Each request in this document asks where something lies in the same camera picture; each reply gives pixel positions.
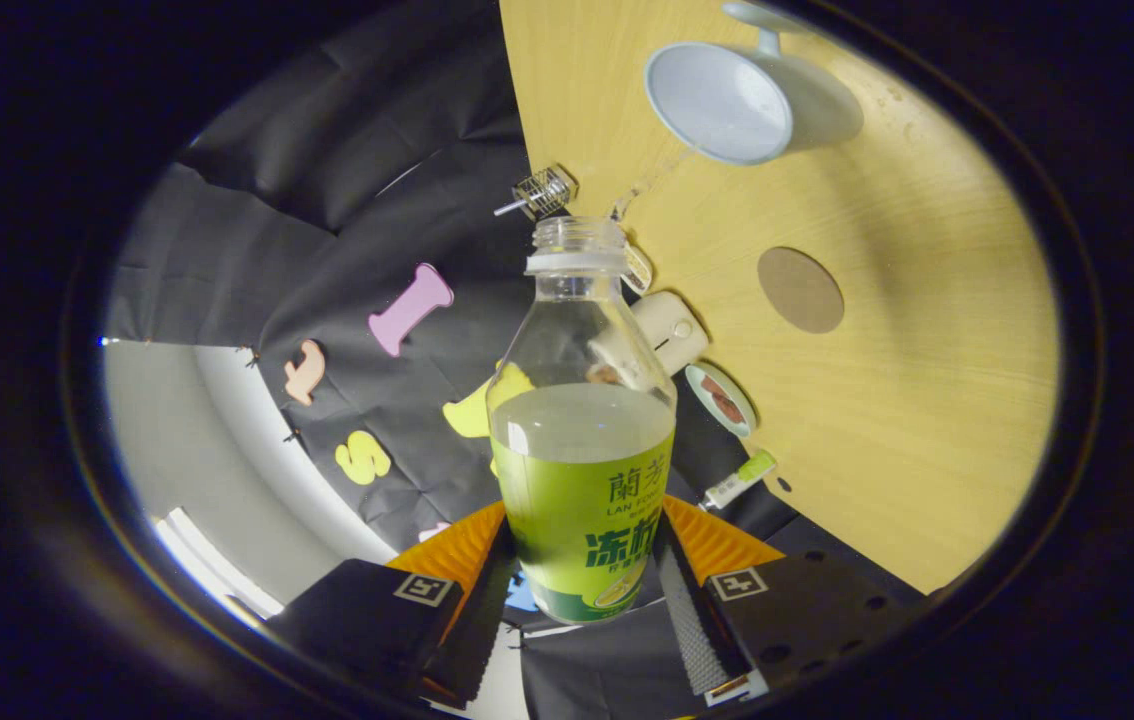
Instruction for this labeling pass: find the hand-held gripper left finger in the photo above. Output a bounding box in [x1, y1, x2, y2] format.
[265, 500, 520, 709]

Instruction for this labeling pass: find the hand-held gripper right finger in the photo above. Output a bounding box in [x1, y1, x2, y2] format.
[652, 494, 928, 709]

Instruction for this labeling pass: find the green label juice bottle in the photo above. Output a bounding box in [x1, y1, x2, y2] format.
[485, 215, 678, 625]

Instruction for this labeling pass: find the round brown coaster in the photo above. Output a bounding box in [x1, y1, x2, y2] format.
[757, 246, 846, 335]

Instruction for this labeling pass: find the white cup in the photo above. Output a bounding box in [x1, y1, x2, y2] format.
[643, 0, 866, 167]

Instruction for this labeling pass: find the small white green bottle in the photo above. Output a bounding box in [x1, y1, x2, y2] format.
[699, 450, 778, 511]

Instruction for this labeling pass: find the large ceiling light panel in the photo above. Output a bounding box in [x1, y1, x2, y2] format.
[152, 507, 285, 619]

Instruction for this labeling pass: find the pale green plate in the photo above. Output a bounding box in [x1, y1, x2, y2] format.
[684, 362, 758, 439]

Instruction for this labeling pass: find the wooden table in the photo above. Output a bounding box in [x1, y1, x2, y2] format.
[499, 0, 1063, 596]

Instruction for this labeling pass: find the cream toaster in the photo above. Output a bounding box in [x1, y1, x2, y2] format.
[617, 290, 710, 379]

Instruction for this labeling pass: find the black backdrop cloth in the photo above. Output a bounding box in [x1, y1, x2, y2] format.
[107, 0, 923, 720]

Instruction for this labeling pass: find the wire mesh holder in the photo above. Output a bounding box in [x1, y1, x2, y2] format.
[512, 165, 579, 222]

